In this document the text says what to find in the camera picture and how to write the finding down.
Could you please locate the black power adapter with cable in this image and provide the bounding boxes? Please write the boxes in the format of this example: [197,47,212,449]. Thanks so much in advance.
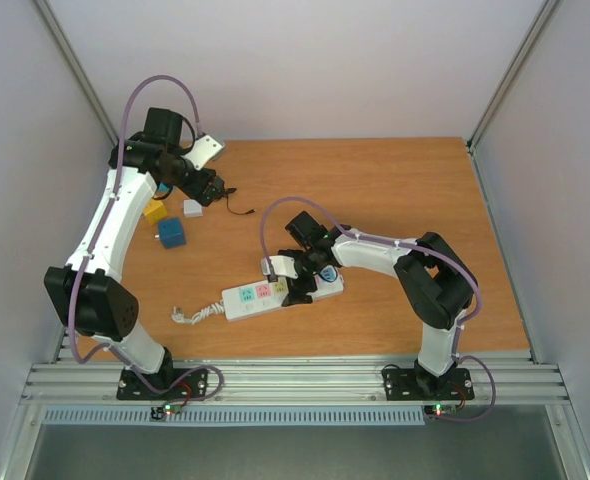
[222,187,257,218]

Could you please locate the white charger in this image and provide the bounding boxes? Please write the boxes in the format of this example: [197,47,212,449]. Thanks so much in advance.
[181,199,204,218]

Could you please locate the yellow cube adapter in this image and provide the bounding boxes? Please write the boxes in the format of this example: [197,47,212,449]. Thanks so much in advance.
[142,199,168,226]

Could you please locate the dark blue cube adapter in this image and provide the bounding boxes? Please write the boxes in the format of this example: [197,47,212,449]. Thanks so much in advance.
[156,217,186,249]

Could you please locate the white power strip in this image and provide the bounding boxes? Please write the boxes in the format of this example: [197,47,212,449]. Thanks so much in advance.
[221,267,344,322]

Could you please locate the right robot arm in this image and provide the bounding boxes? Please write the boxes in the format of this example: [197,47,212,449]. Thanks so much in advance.
[263,211,479,397]

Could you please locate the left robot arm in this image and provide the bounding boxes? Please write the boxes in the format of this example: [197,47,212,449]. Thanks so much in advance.
[44,108,226,398]

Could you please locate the left small circuit board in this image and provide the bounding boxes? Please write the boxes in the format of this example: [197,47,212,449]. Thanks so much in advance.
[149,404,183,422]

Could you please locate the small circuit board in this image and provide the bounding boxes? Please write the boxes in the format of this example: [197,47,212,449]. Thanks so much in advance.
[149,404,183,422]
[424,403,461,417]

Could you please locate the right small circuit board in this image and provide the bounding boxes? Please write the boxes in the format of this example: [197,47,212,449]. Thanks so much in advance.
[424,403,461,417]

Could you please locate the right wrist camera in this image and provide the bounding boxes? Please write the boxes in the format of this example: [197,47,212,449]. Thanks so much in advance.
[260,255,298,279]

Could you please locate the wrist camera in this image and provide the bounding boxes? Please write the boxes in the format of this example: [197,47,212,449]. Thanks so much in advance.
[183,134,226,170]
[260,255,298,279]

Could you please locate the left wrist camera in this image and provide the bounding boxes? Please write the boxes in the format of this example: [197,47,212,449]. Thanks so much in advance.
[183,134,226,170]

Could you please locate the white coiled cord with plug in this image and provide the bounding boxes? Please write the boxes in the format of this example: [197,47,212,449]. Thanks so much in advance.
[169,301,225,326]

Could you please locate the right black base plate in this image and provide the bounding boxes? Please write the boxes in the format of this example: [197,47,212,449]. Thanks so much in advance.
[380,363,475,401]

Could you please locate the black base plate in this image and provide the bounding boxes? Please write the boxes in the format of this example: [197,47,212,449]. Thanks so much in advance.
[116,367,209,401]
[380,363,475,401]

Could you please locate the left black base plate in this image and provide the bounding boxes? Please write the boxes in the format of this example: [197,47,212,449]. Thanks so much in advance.
[116,367,209,401]

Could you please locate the aluminium rail frame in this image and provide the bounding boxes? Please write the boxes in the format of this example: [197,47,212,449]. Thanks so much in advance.
[19,0,590,480]

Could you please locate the grey slotted cable duct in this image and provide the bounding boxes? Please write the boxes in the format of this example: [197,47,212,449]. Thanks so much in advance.
[42,406,425,428]

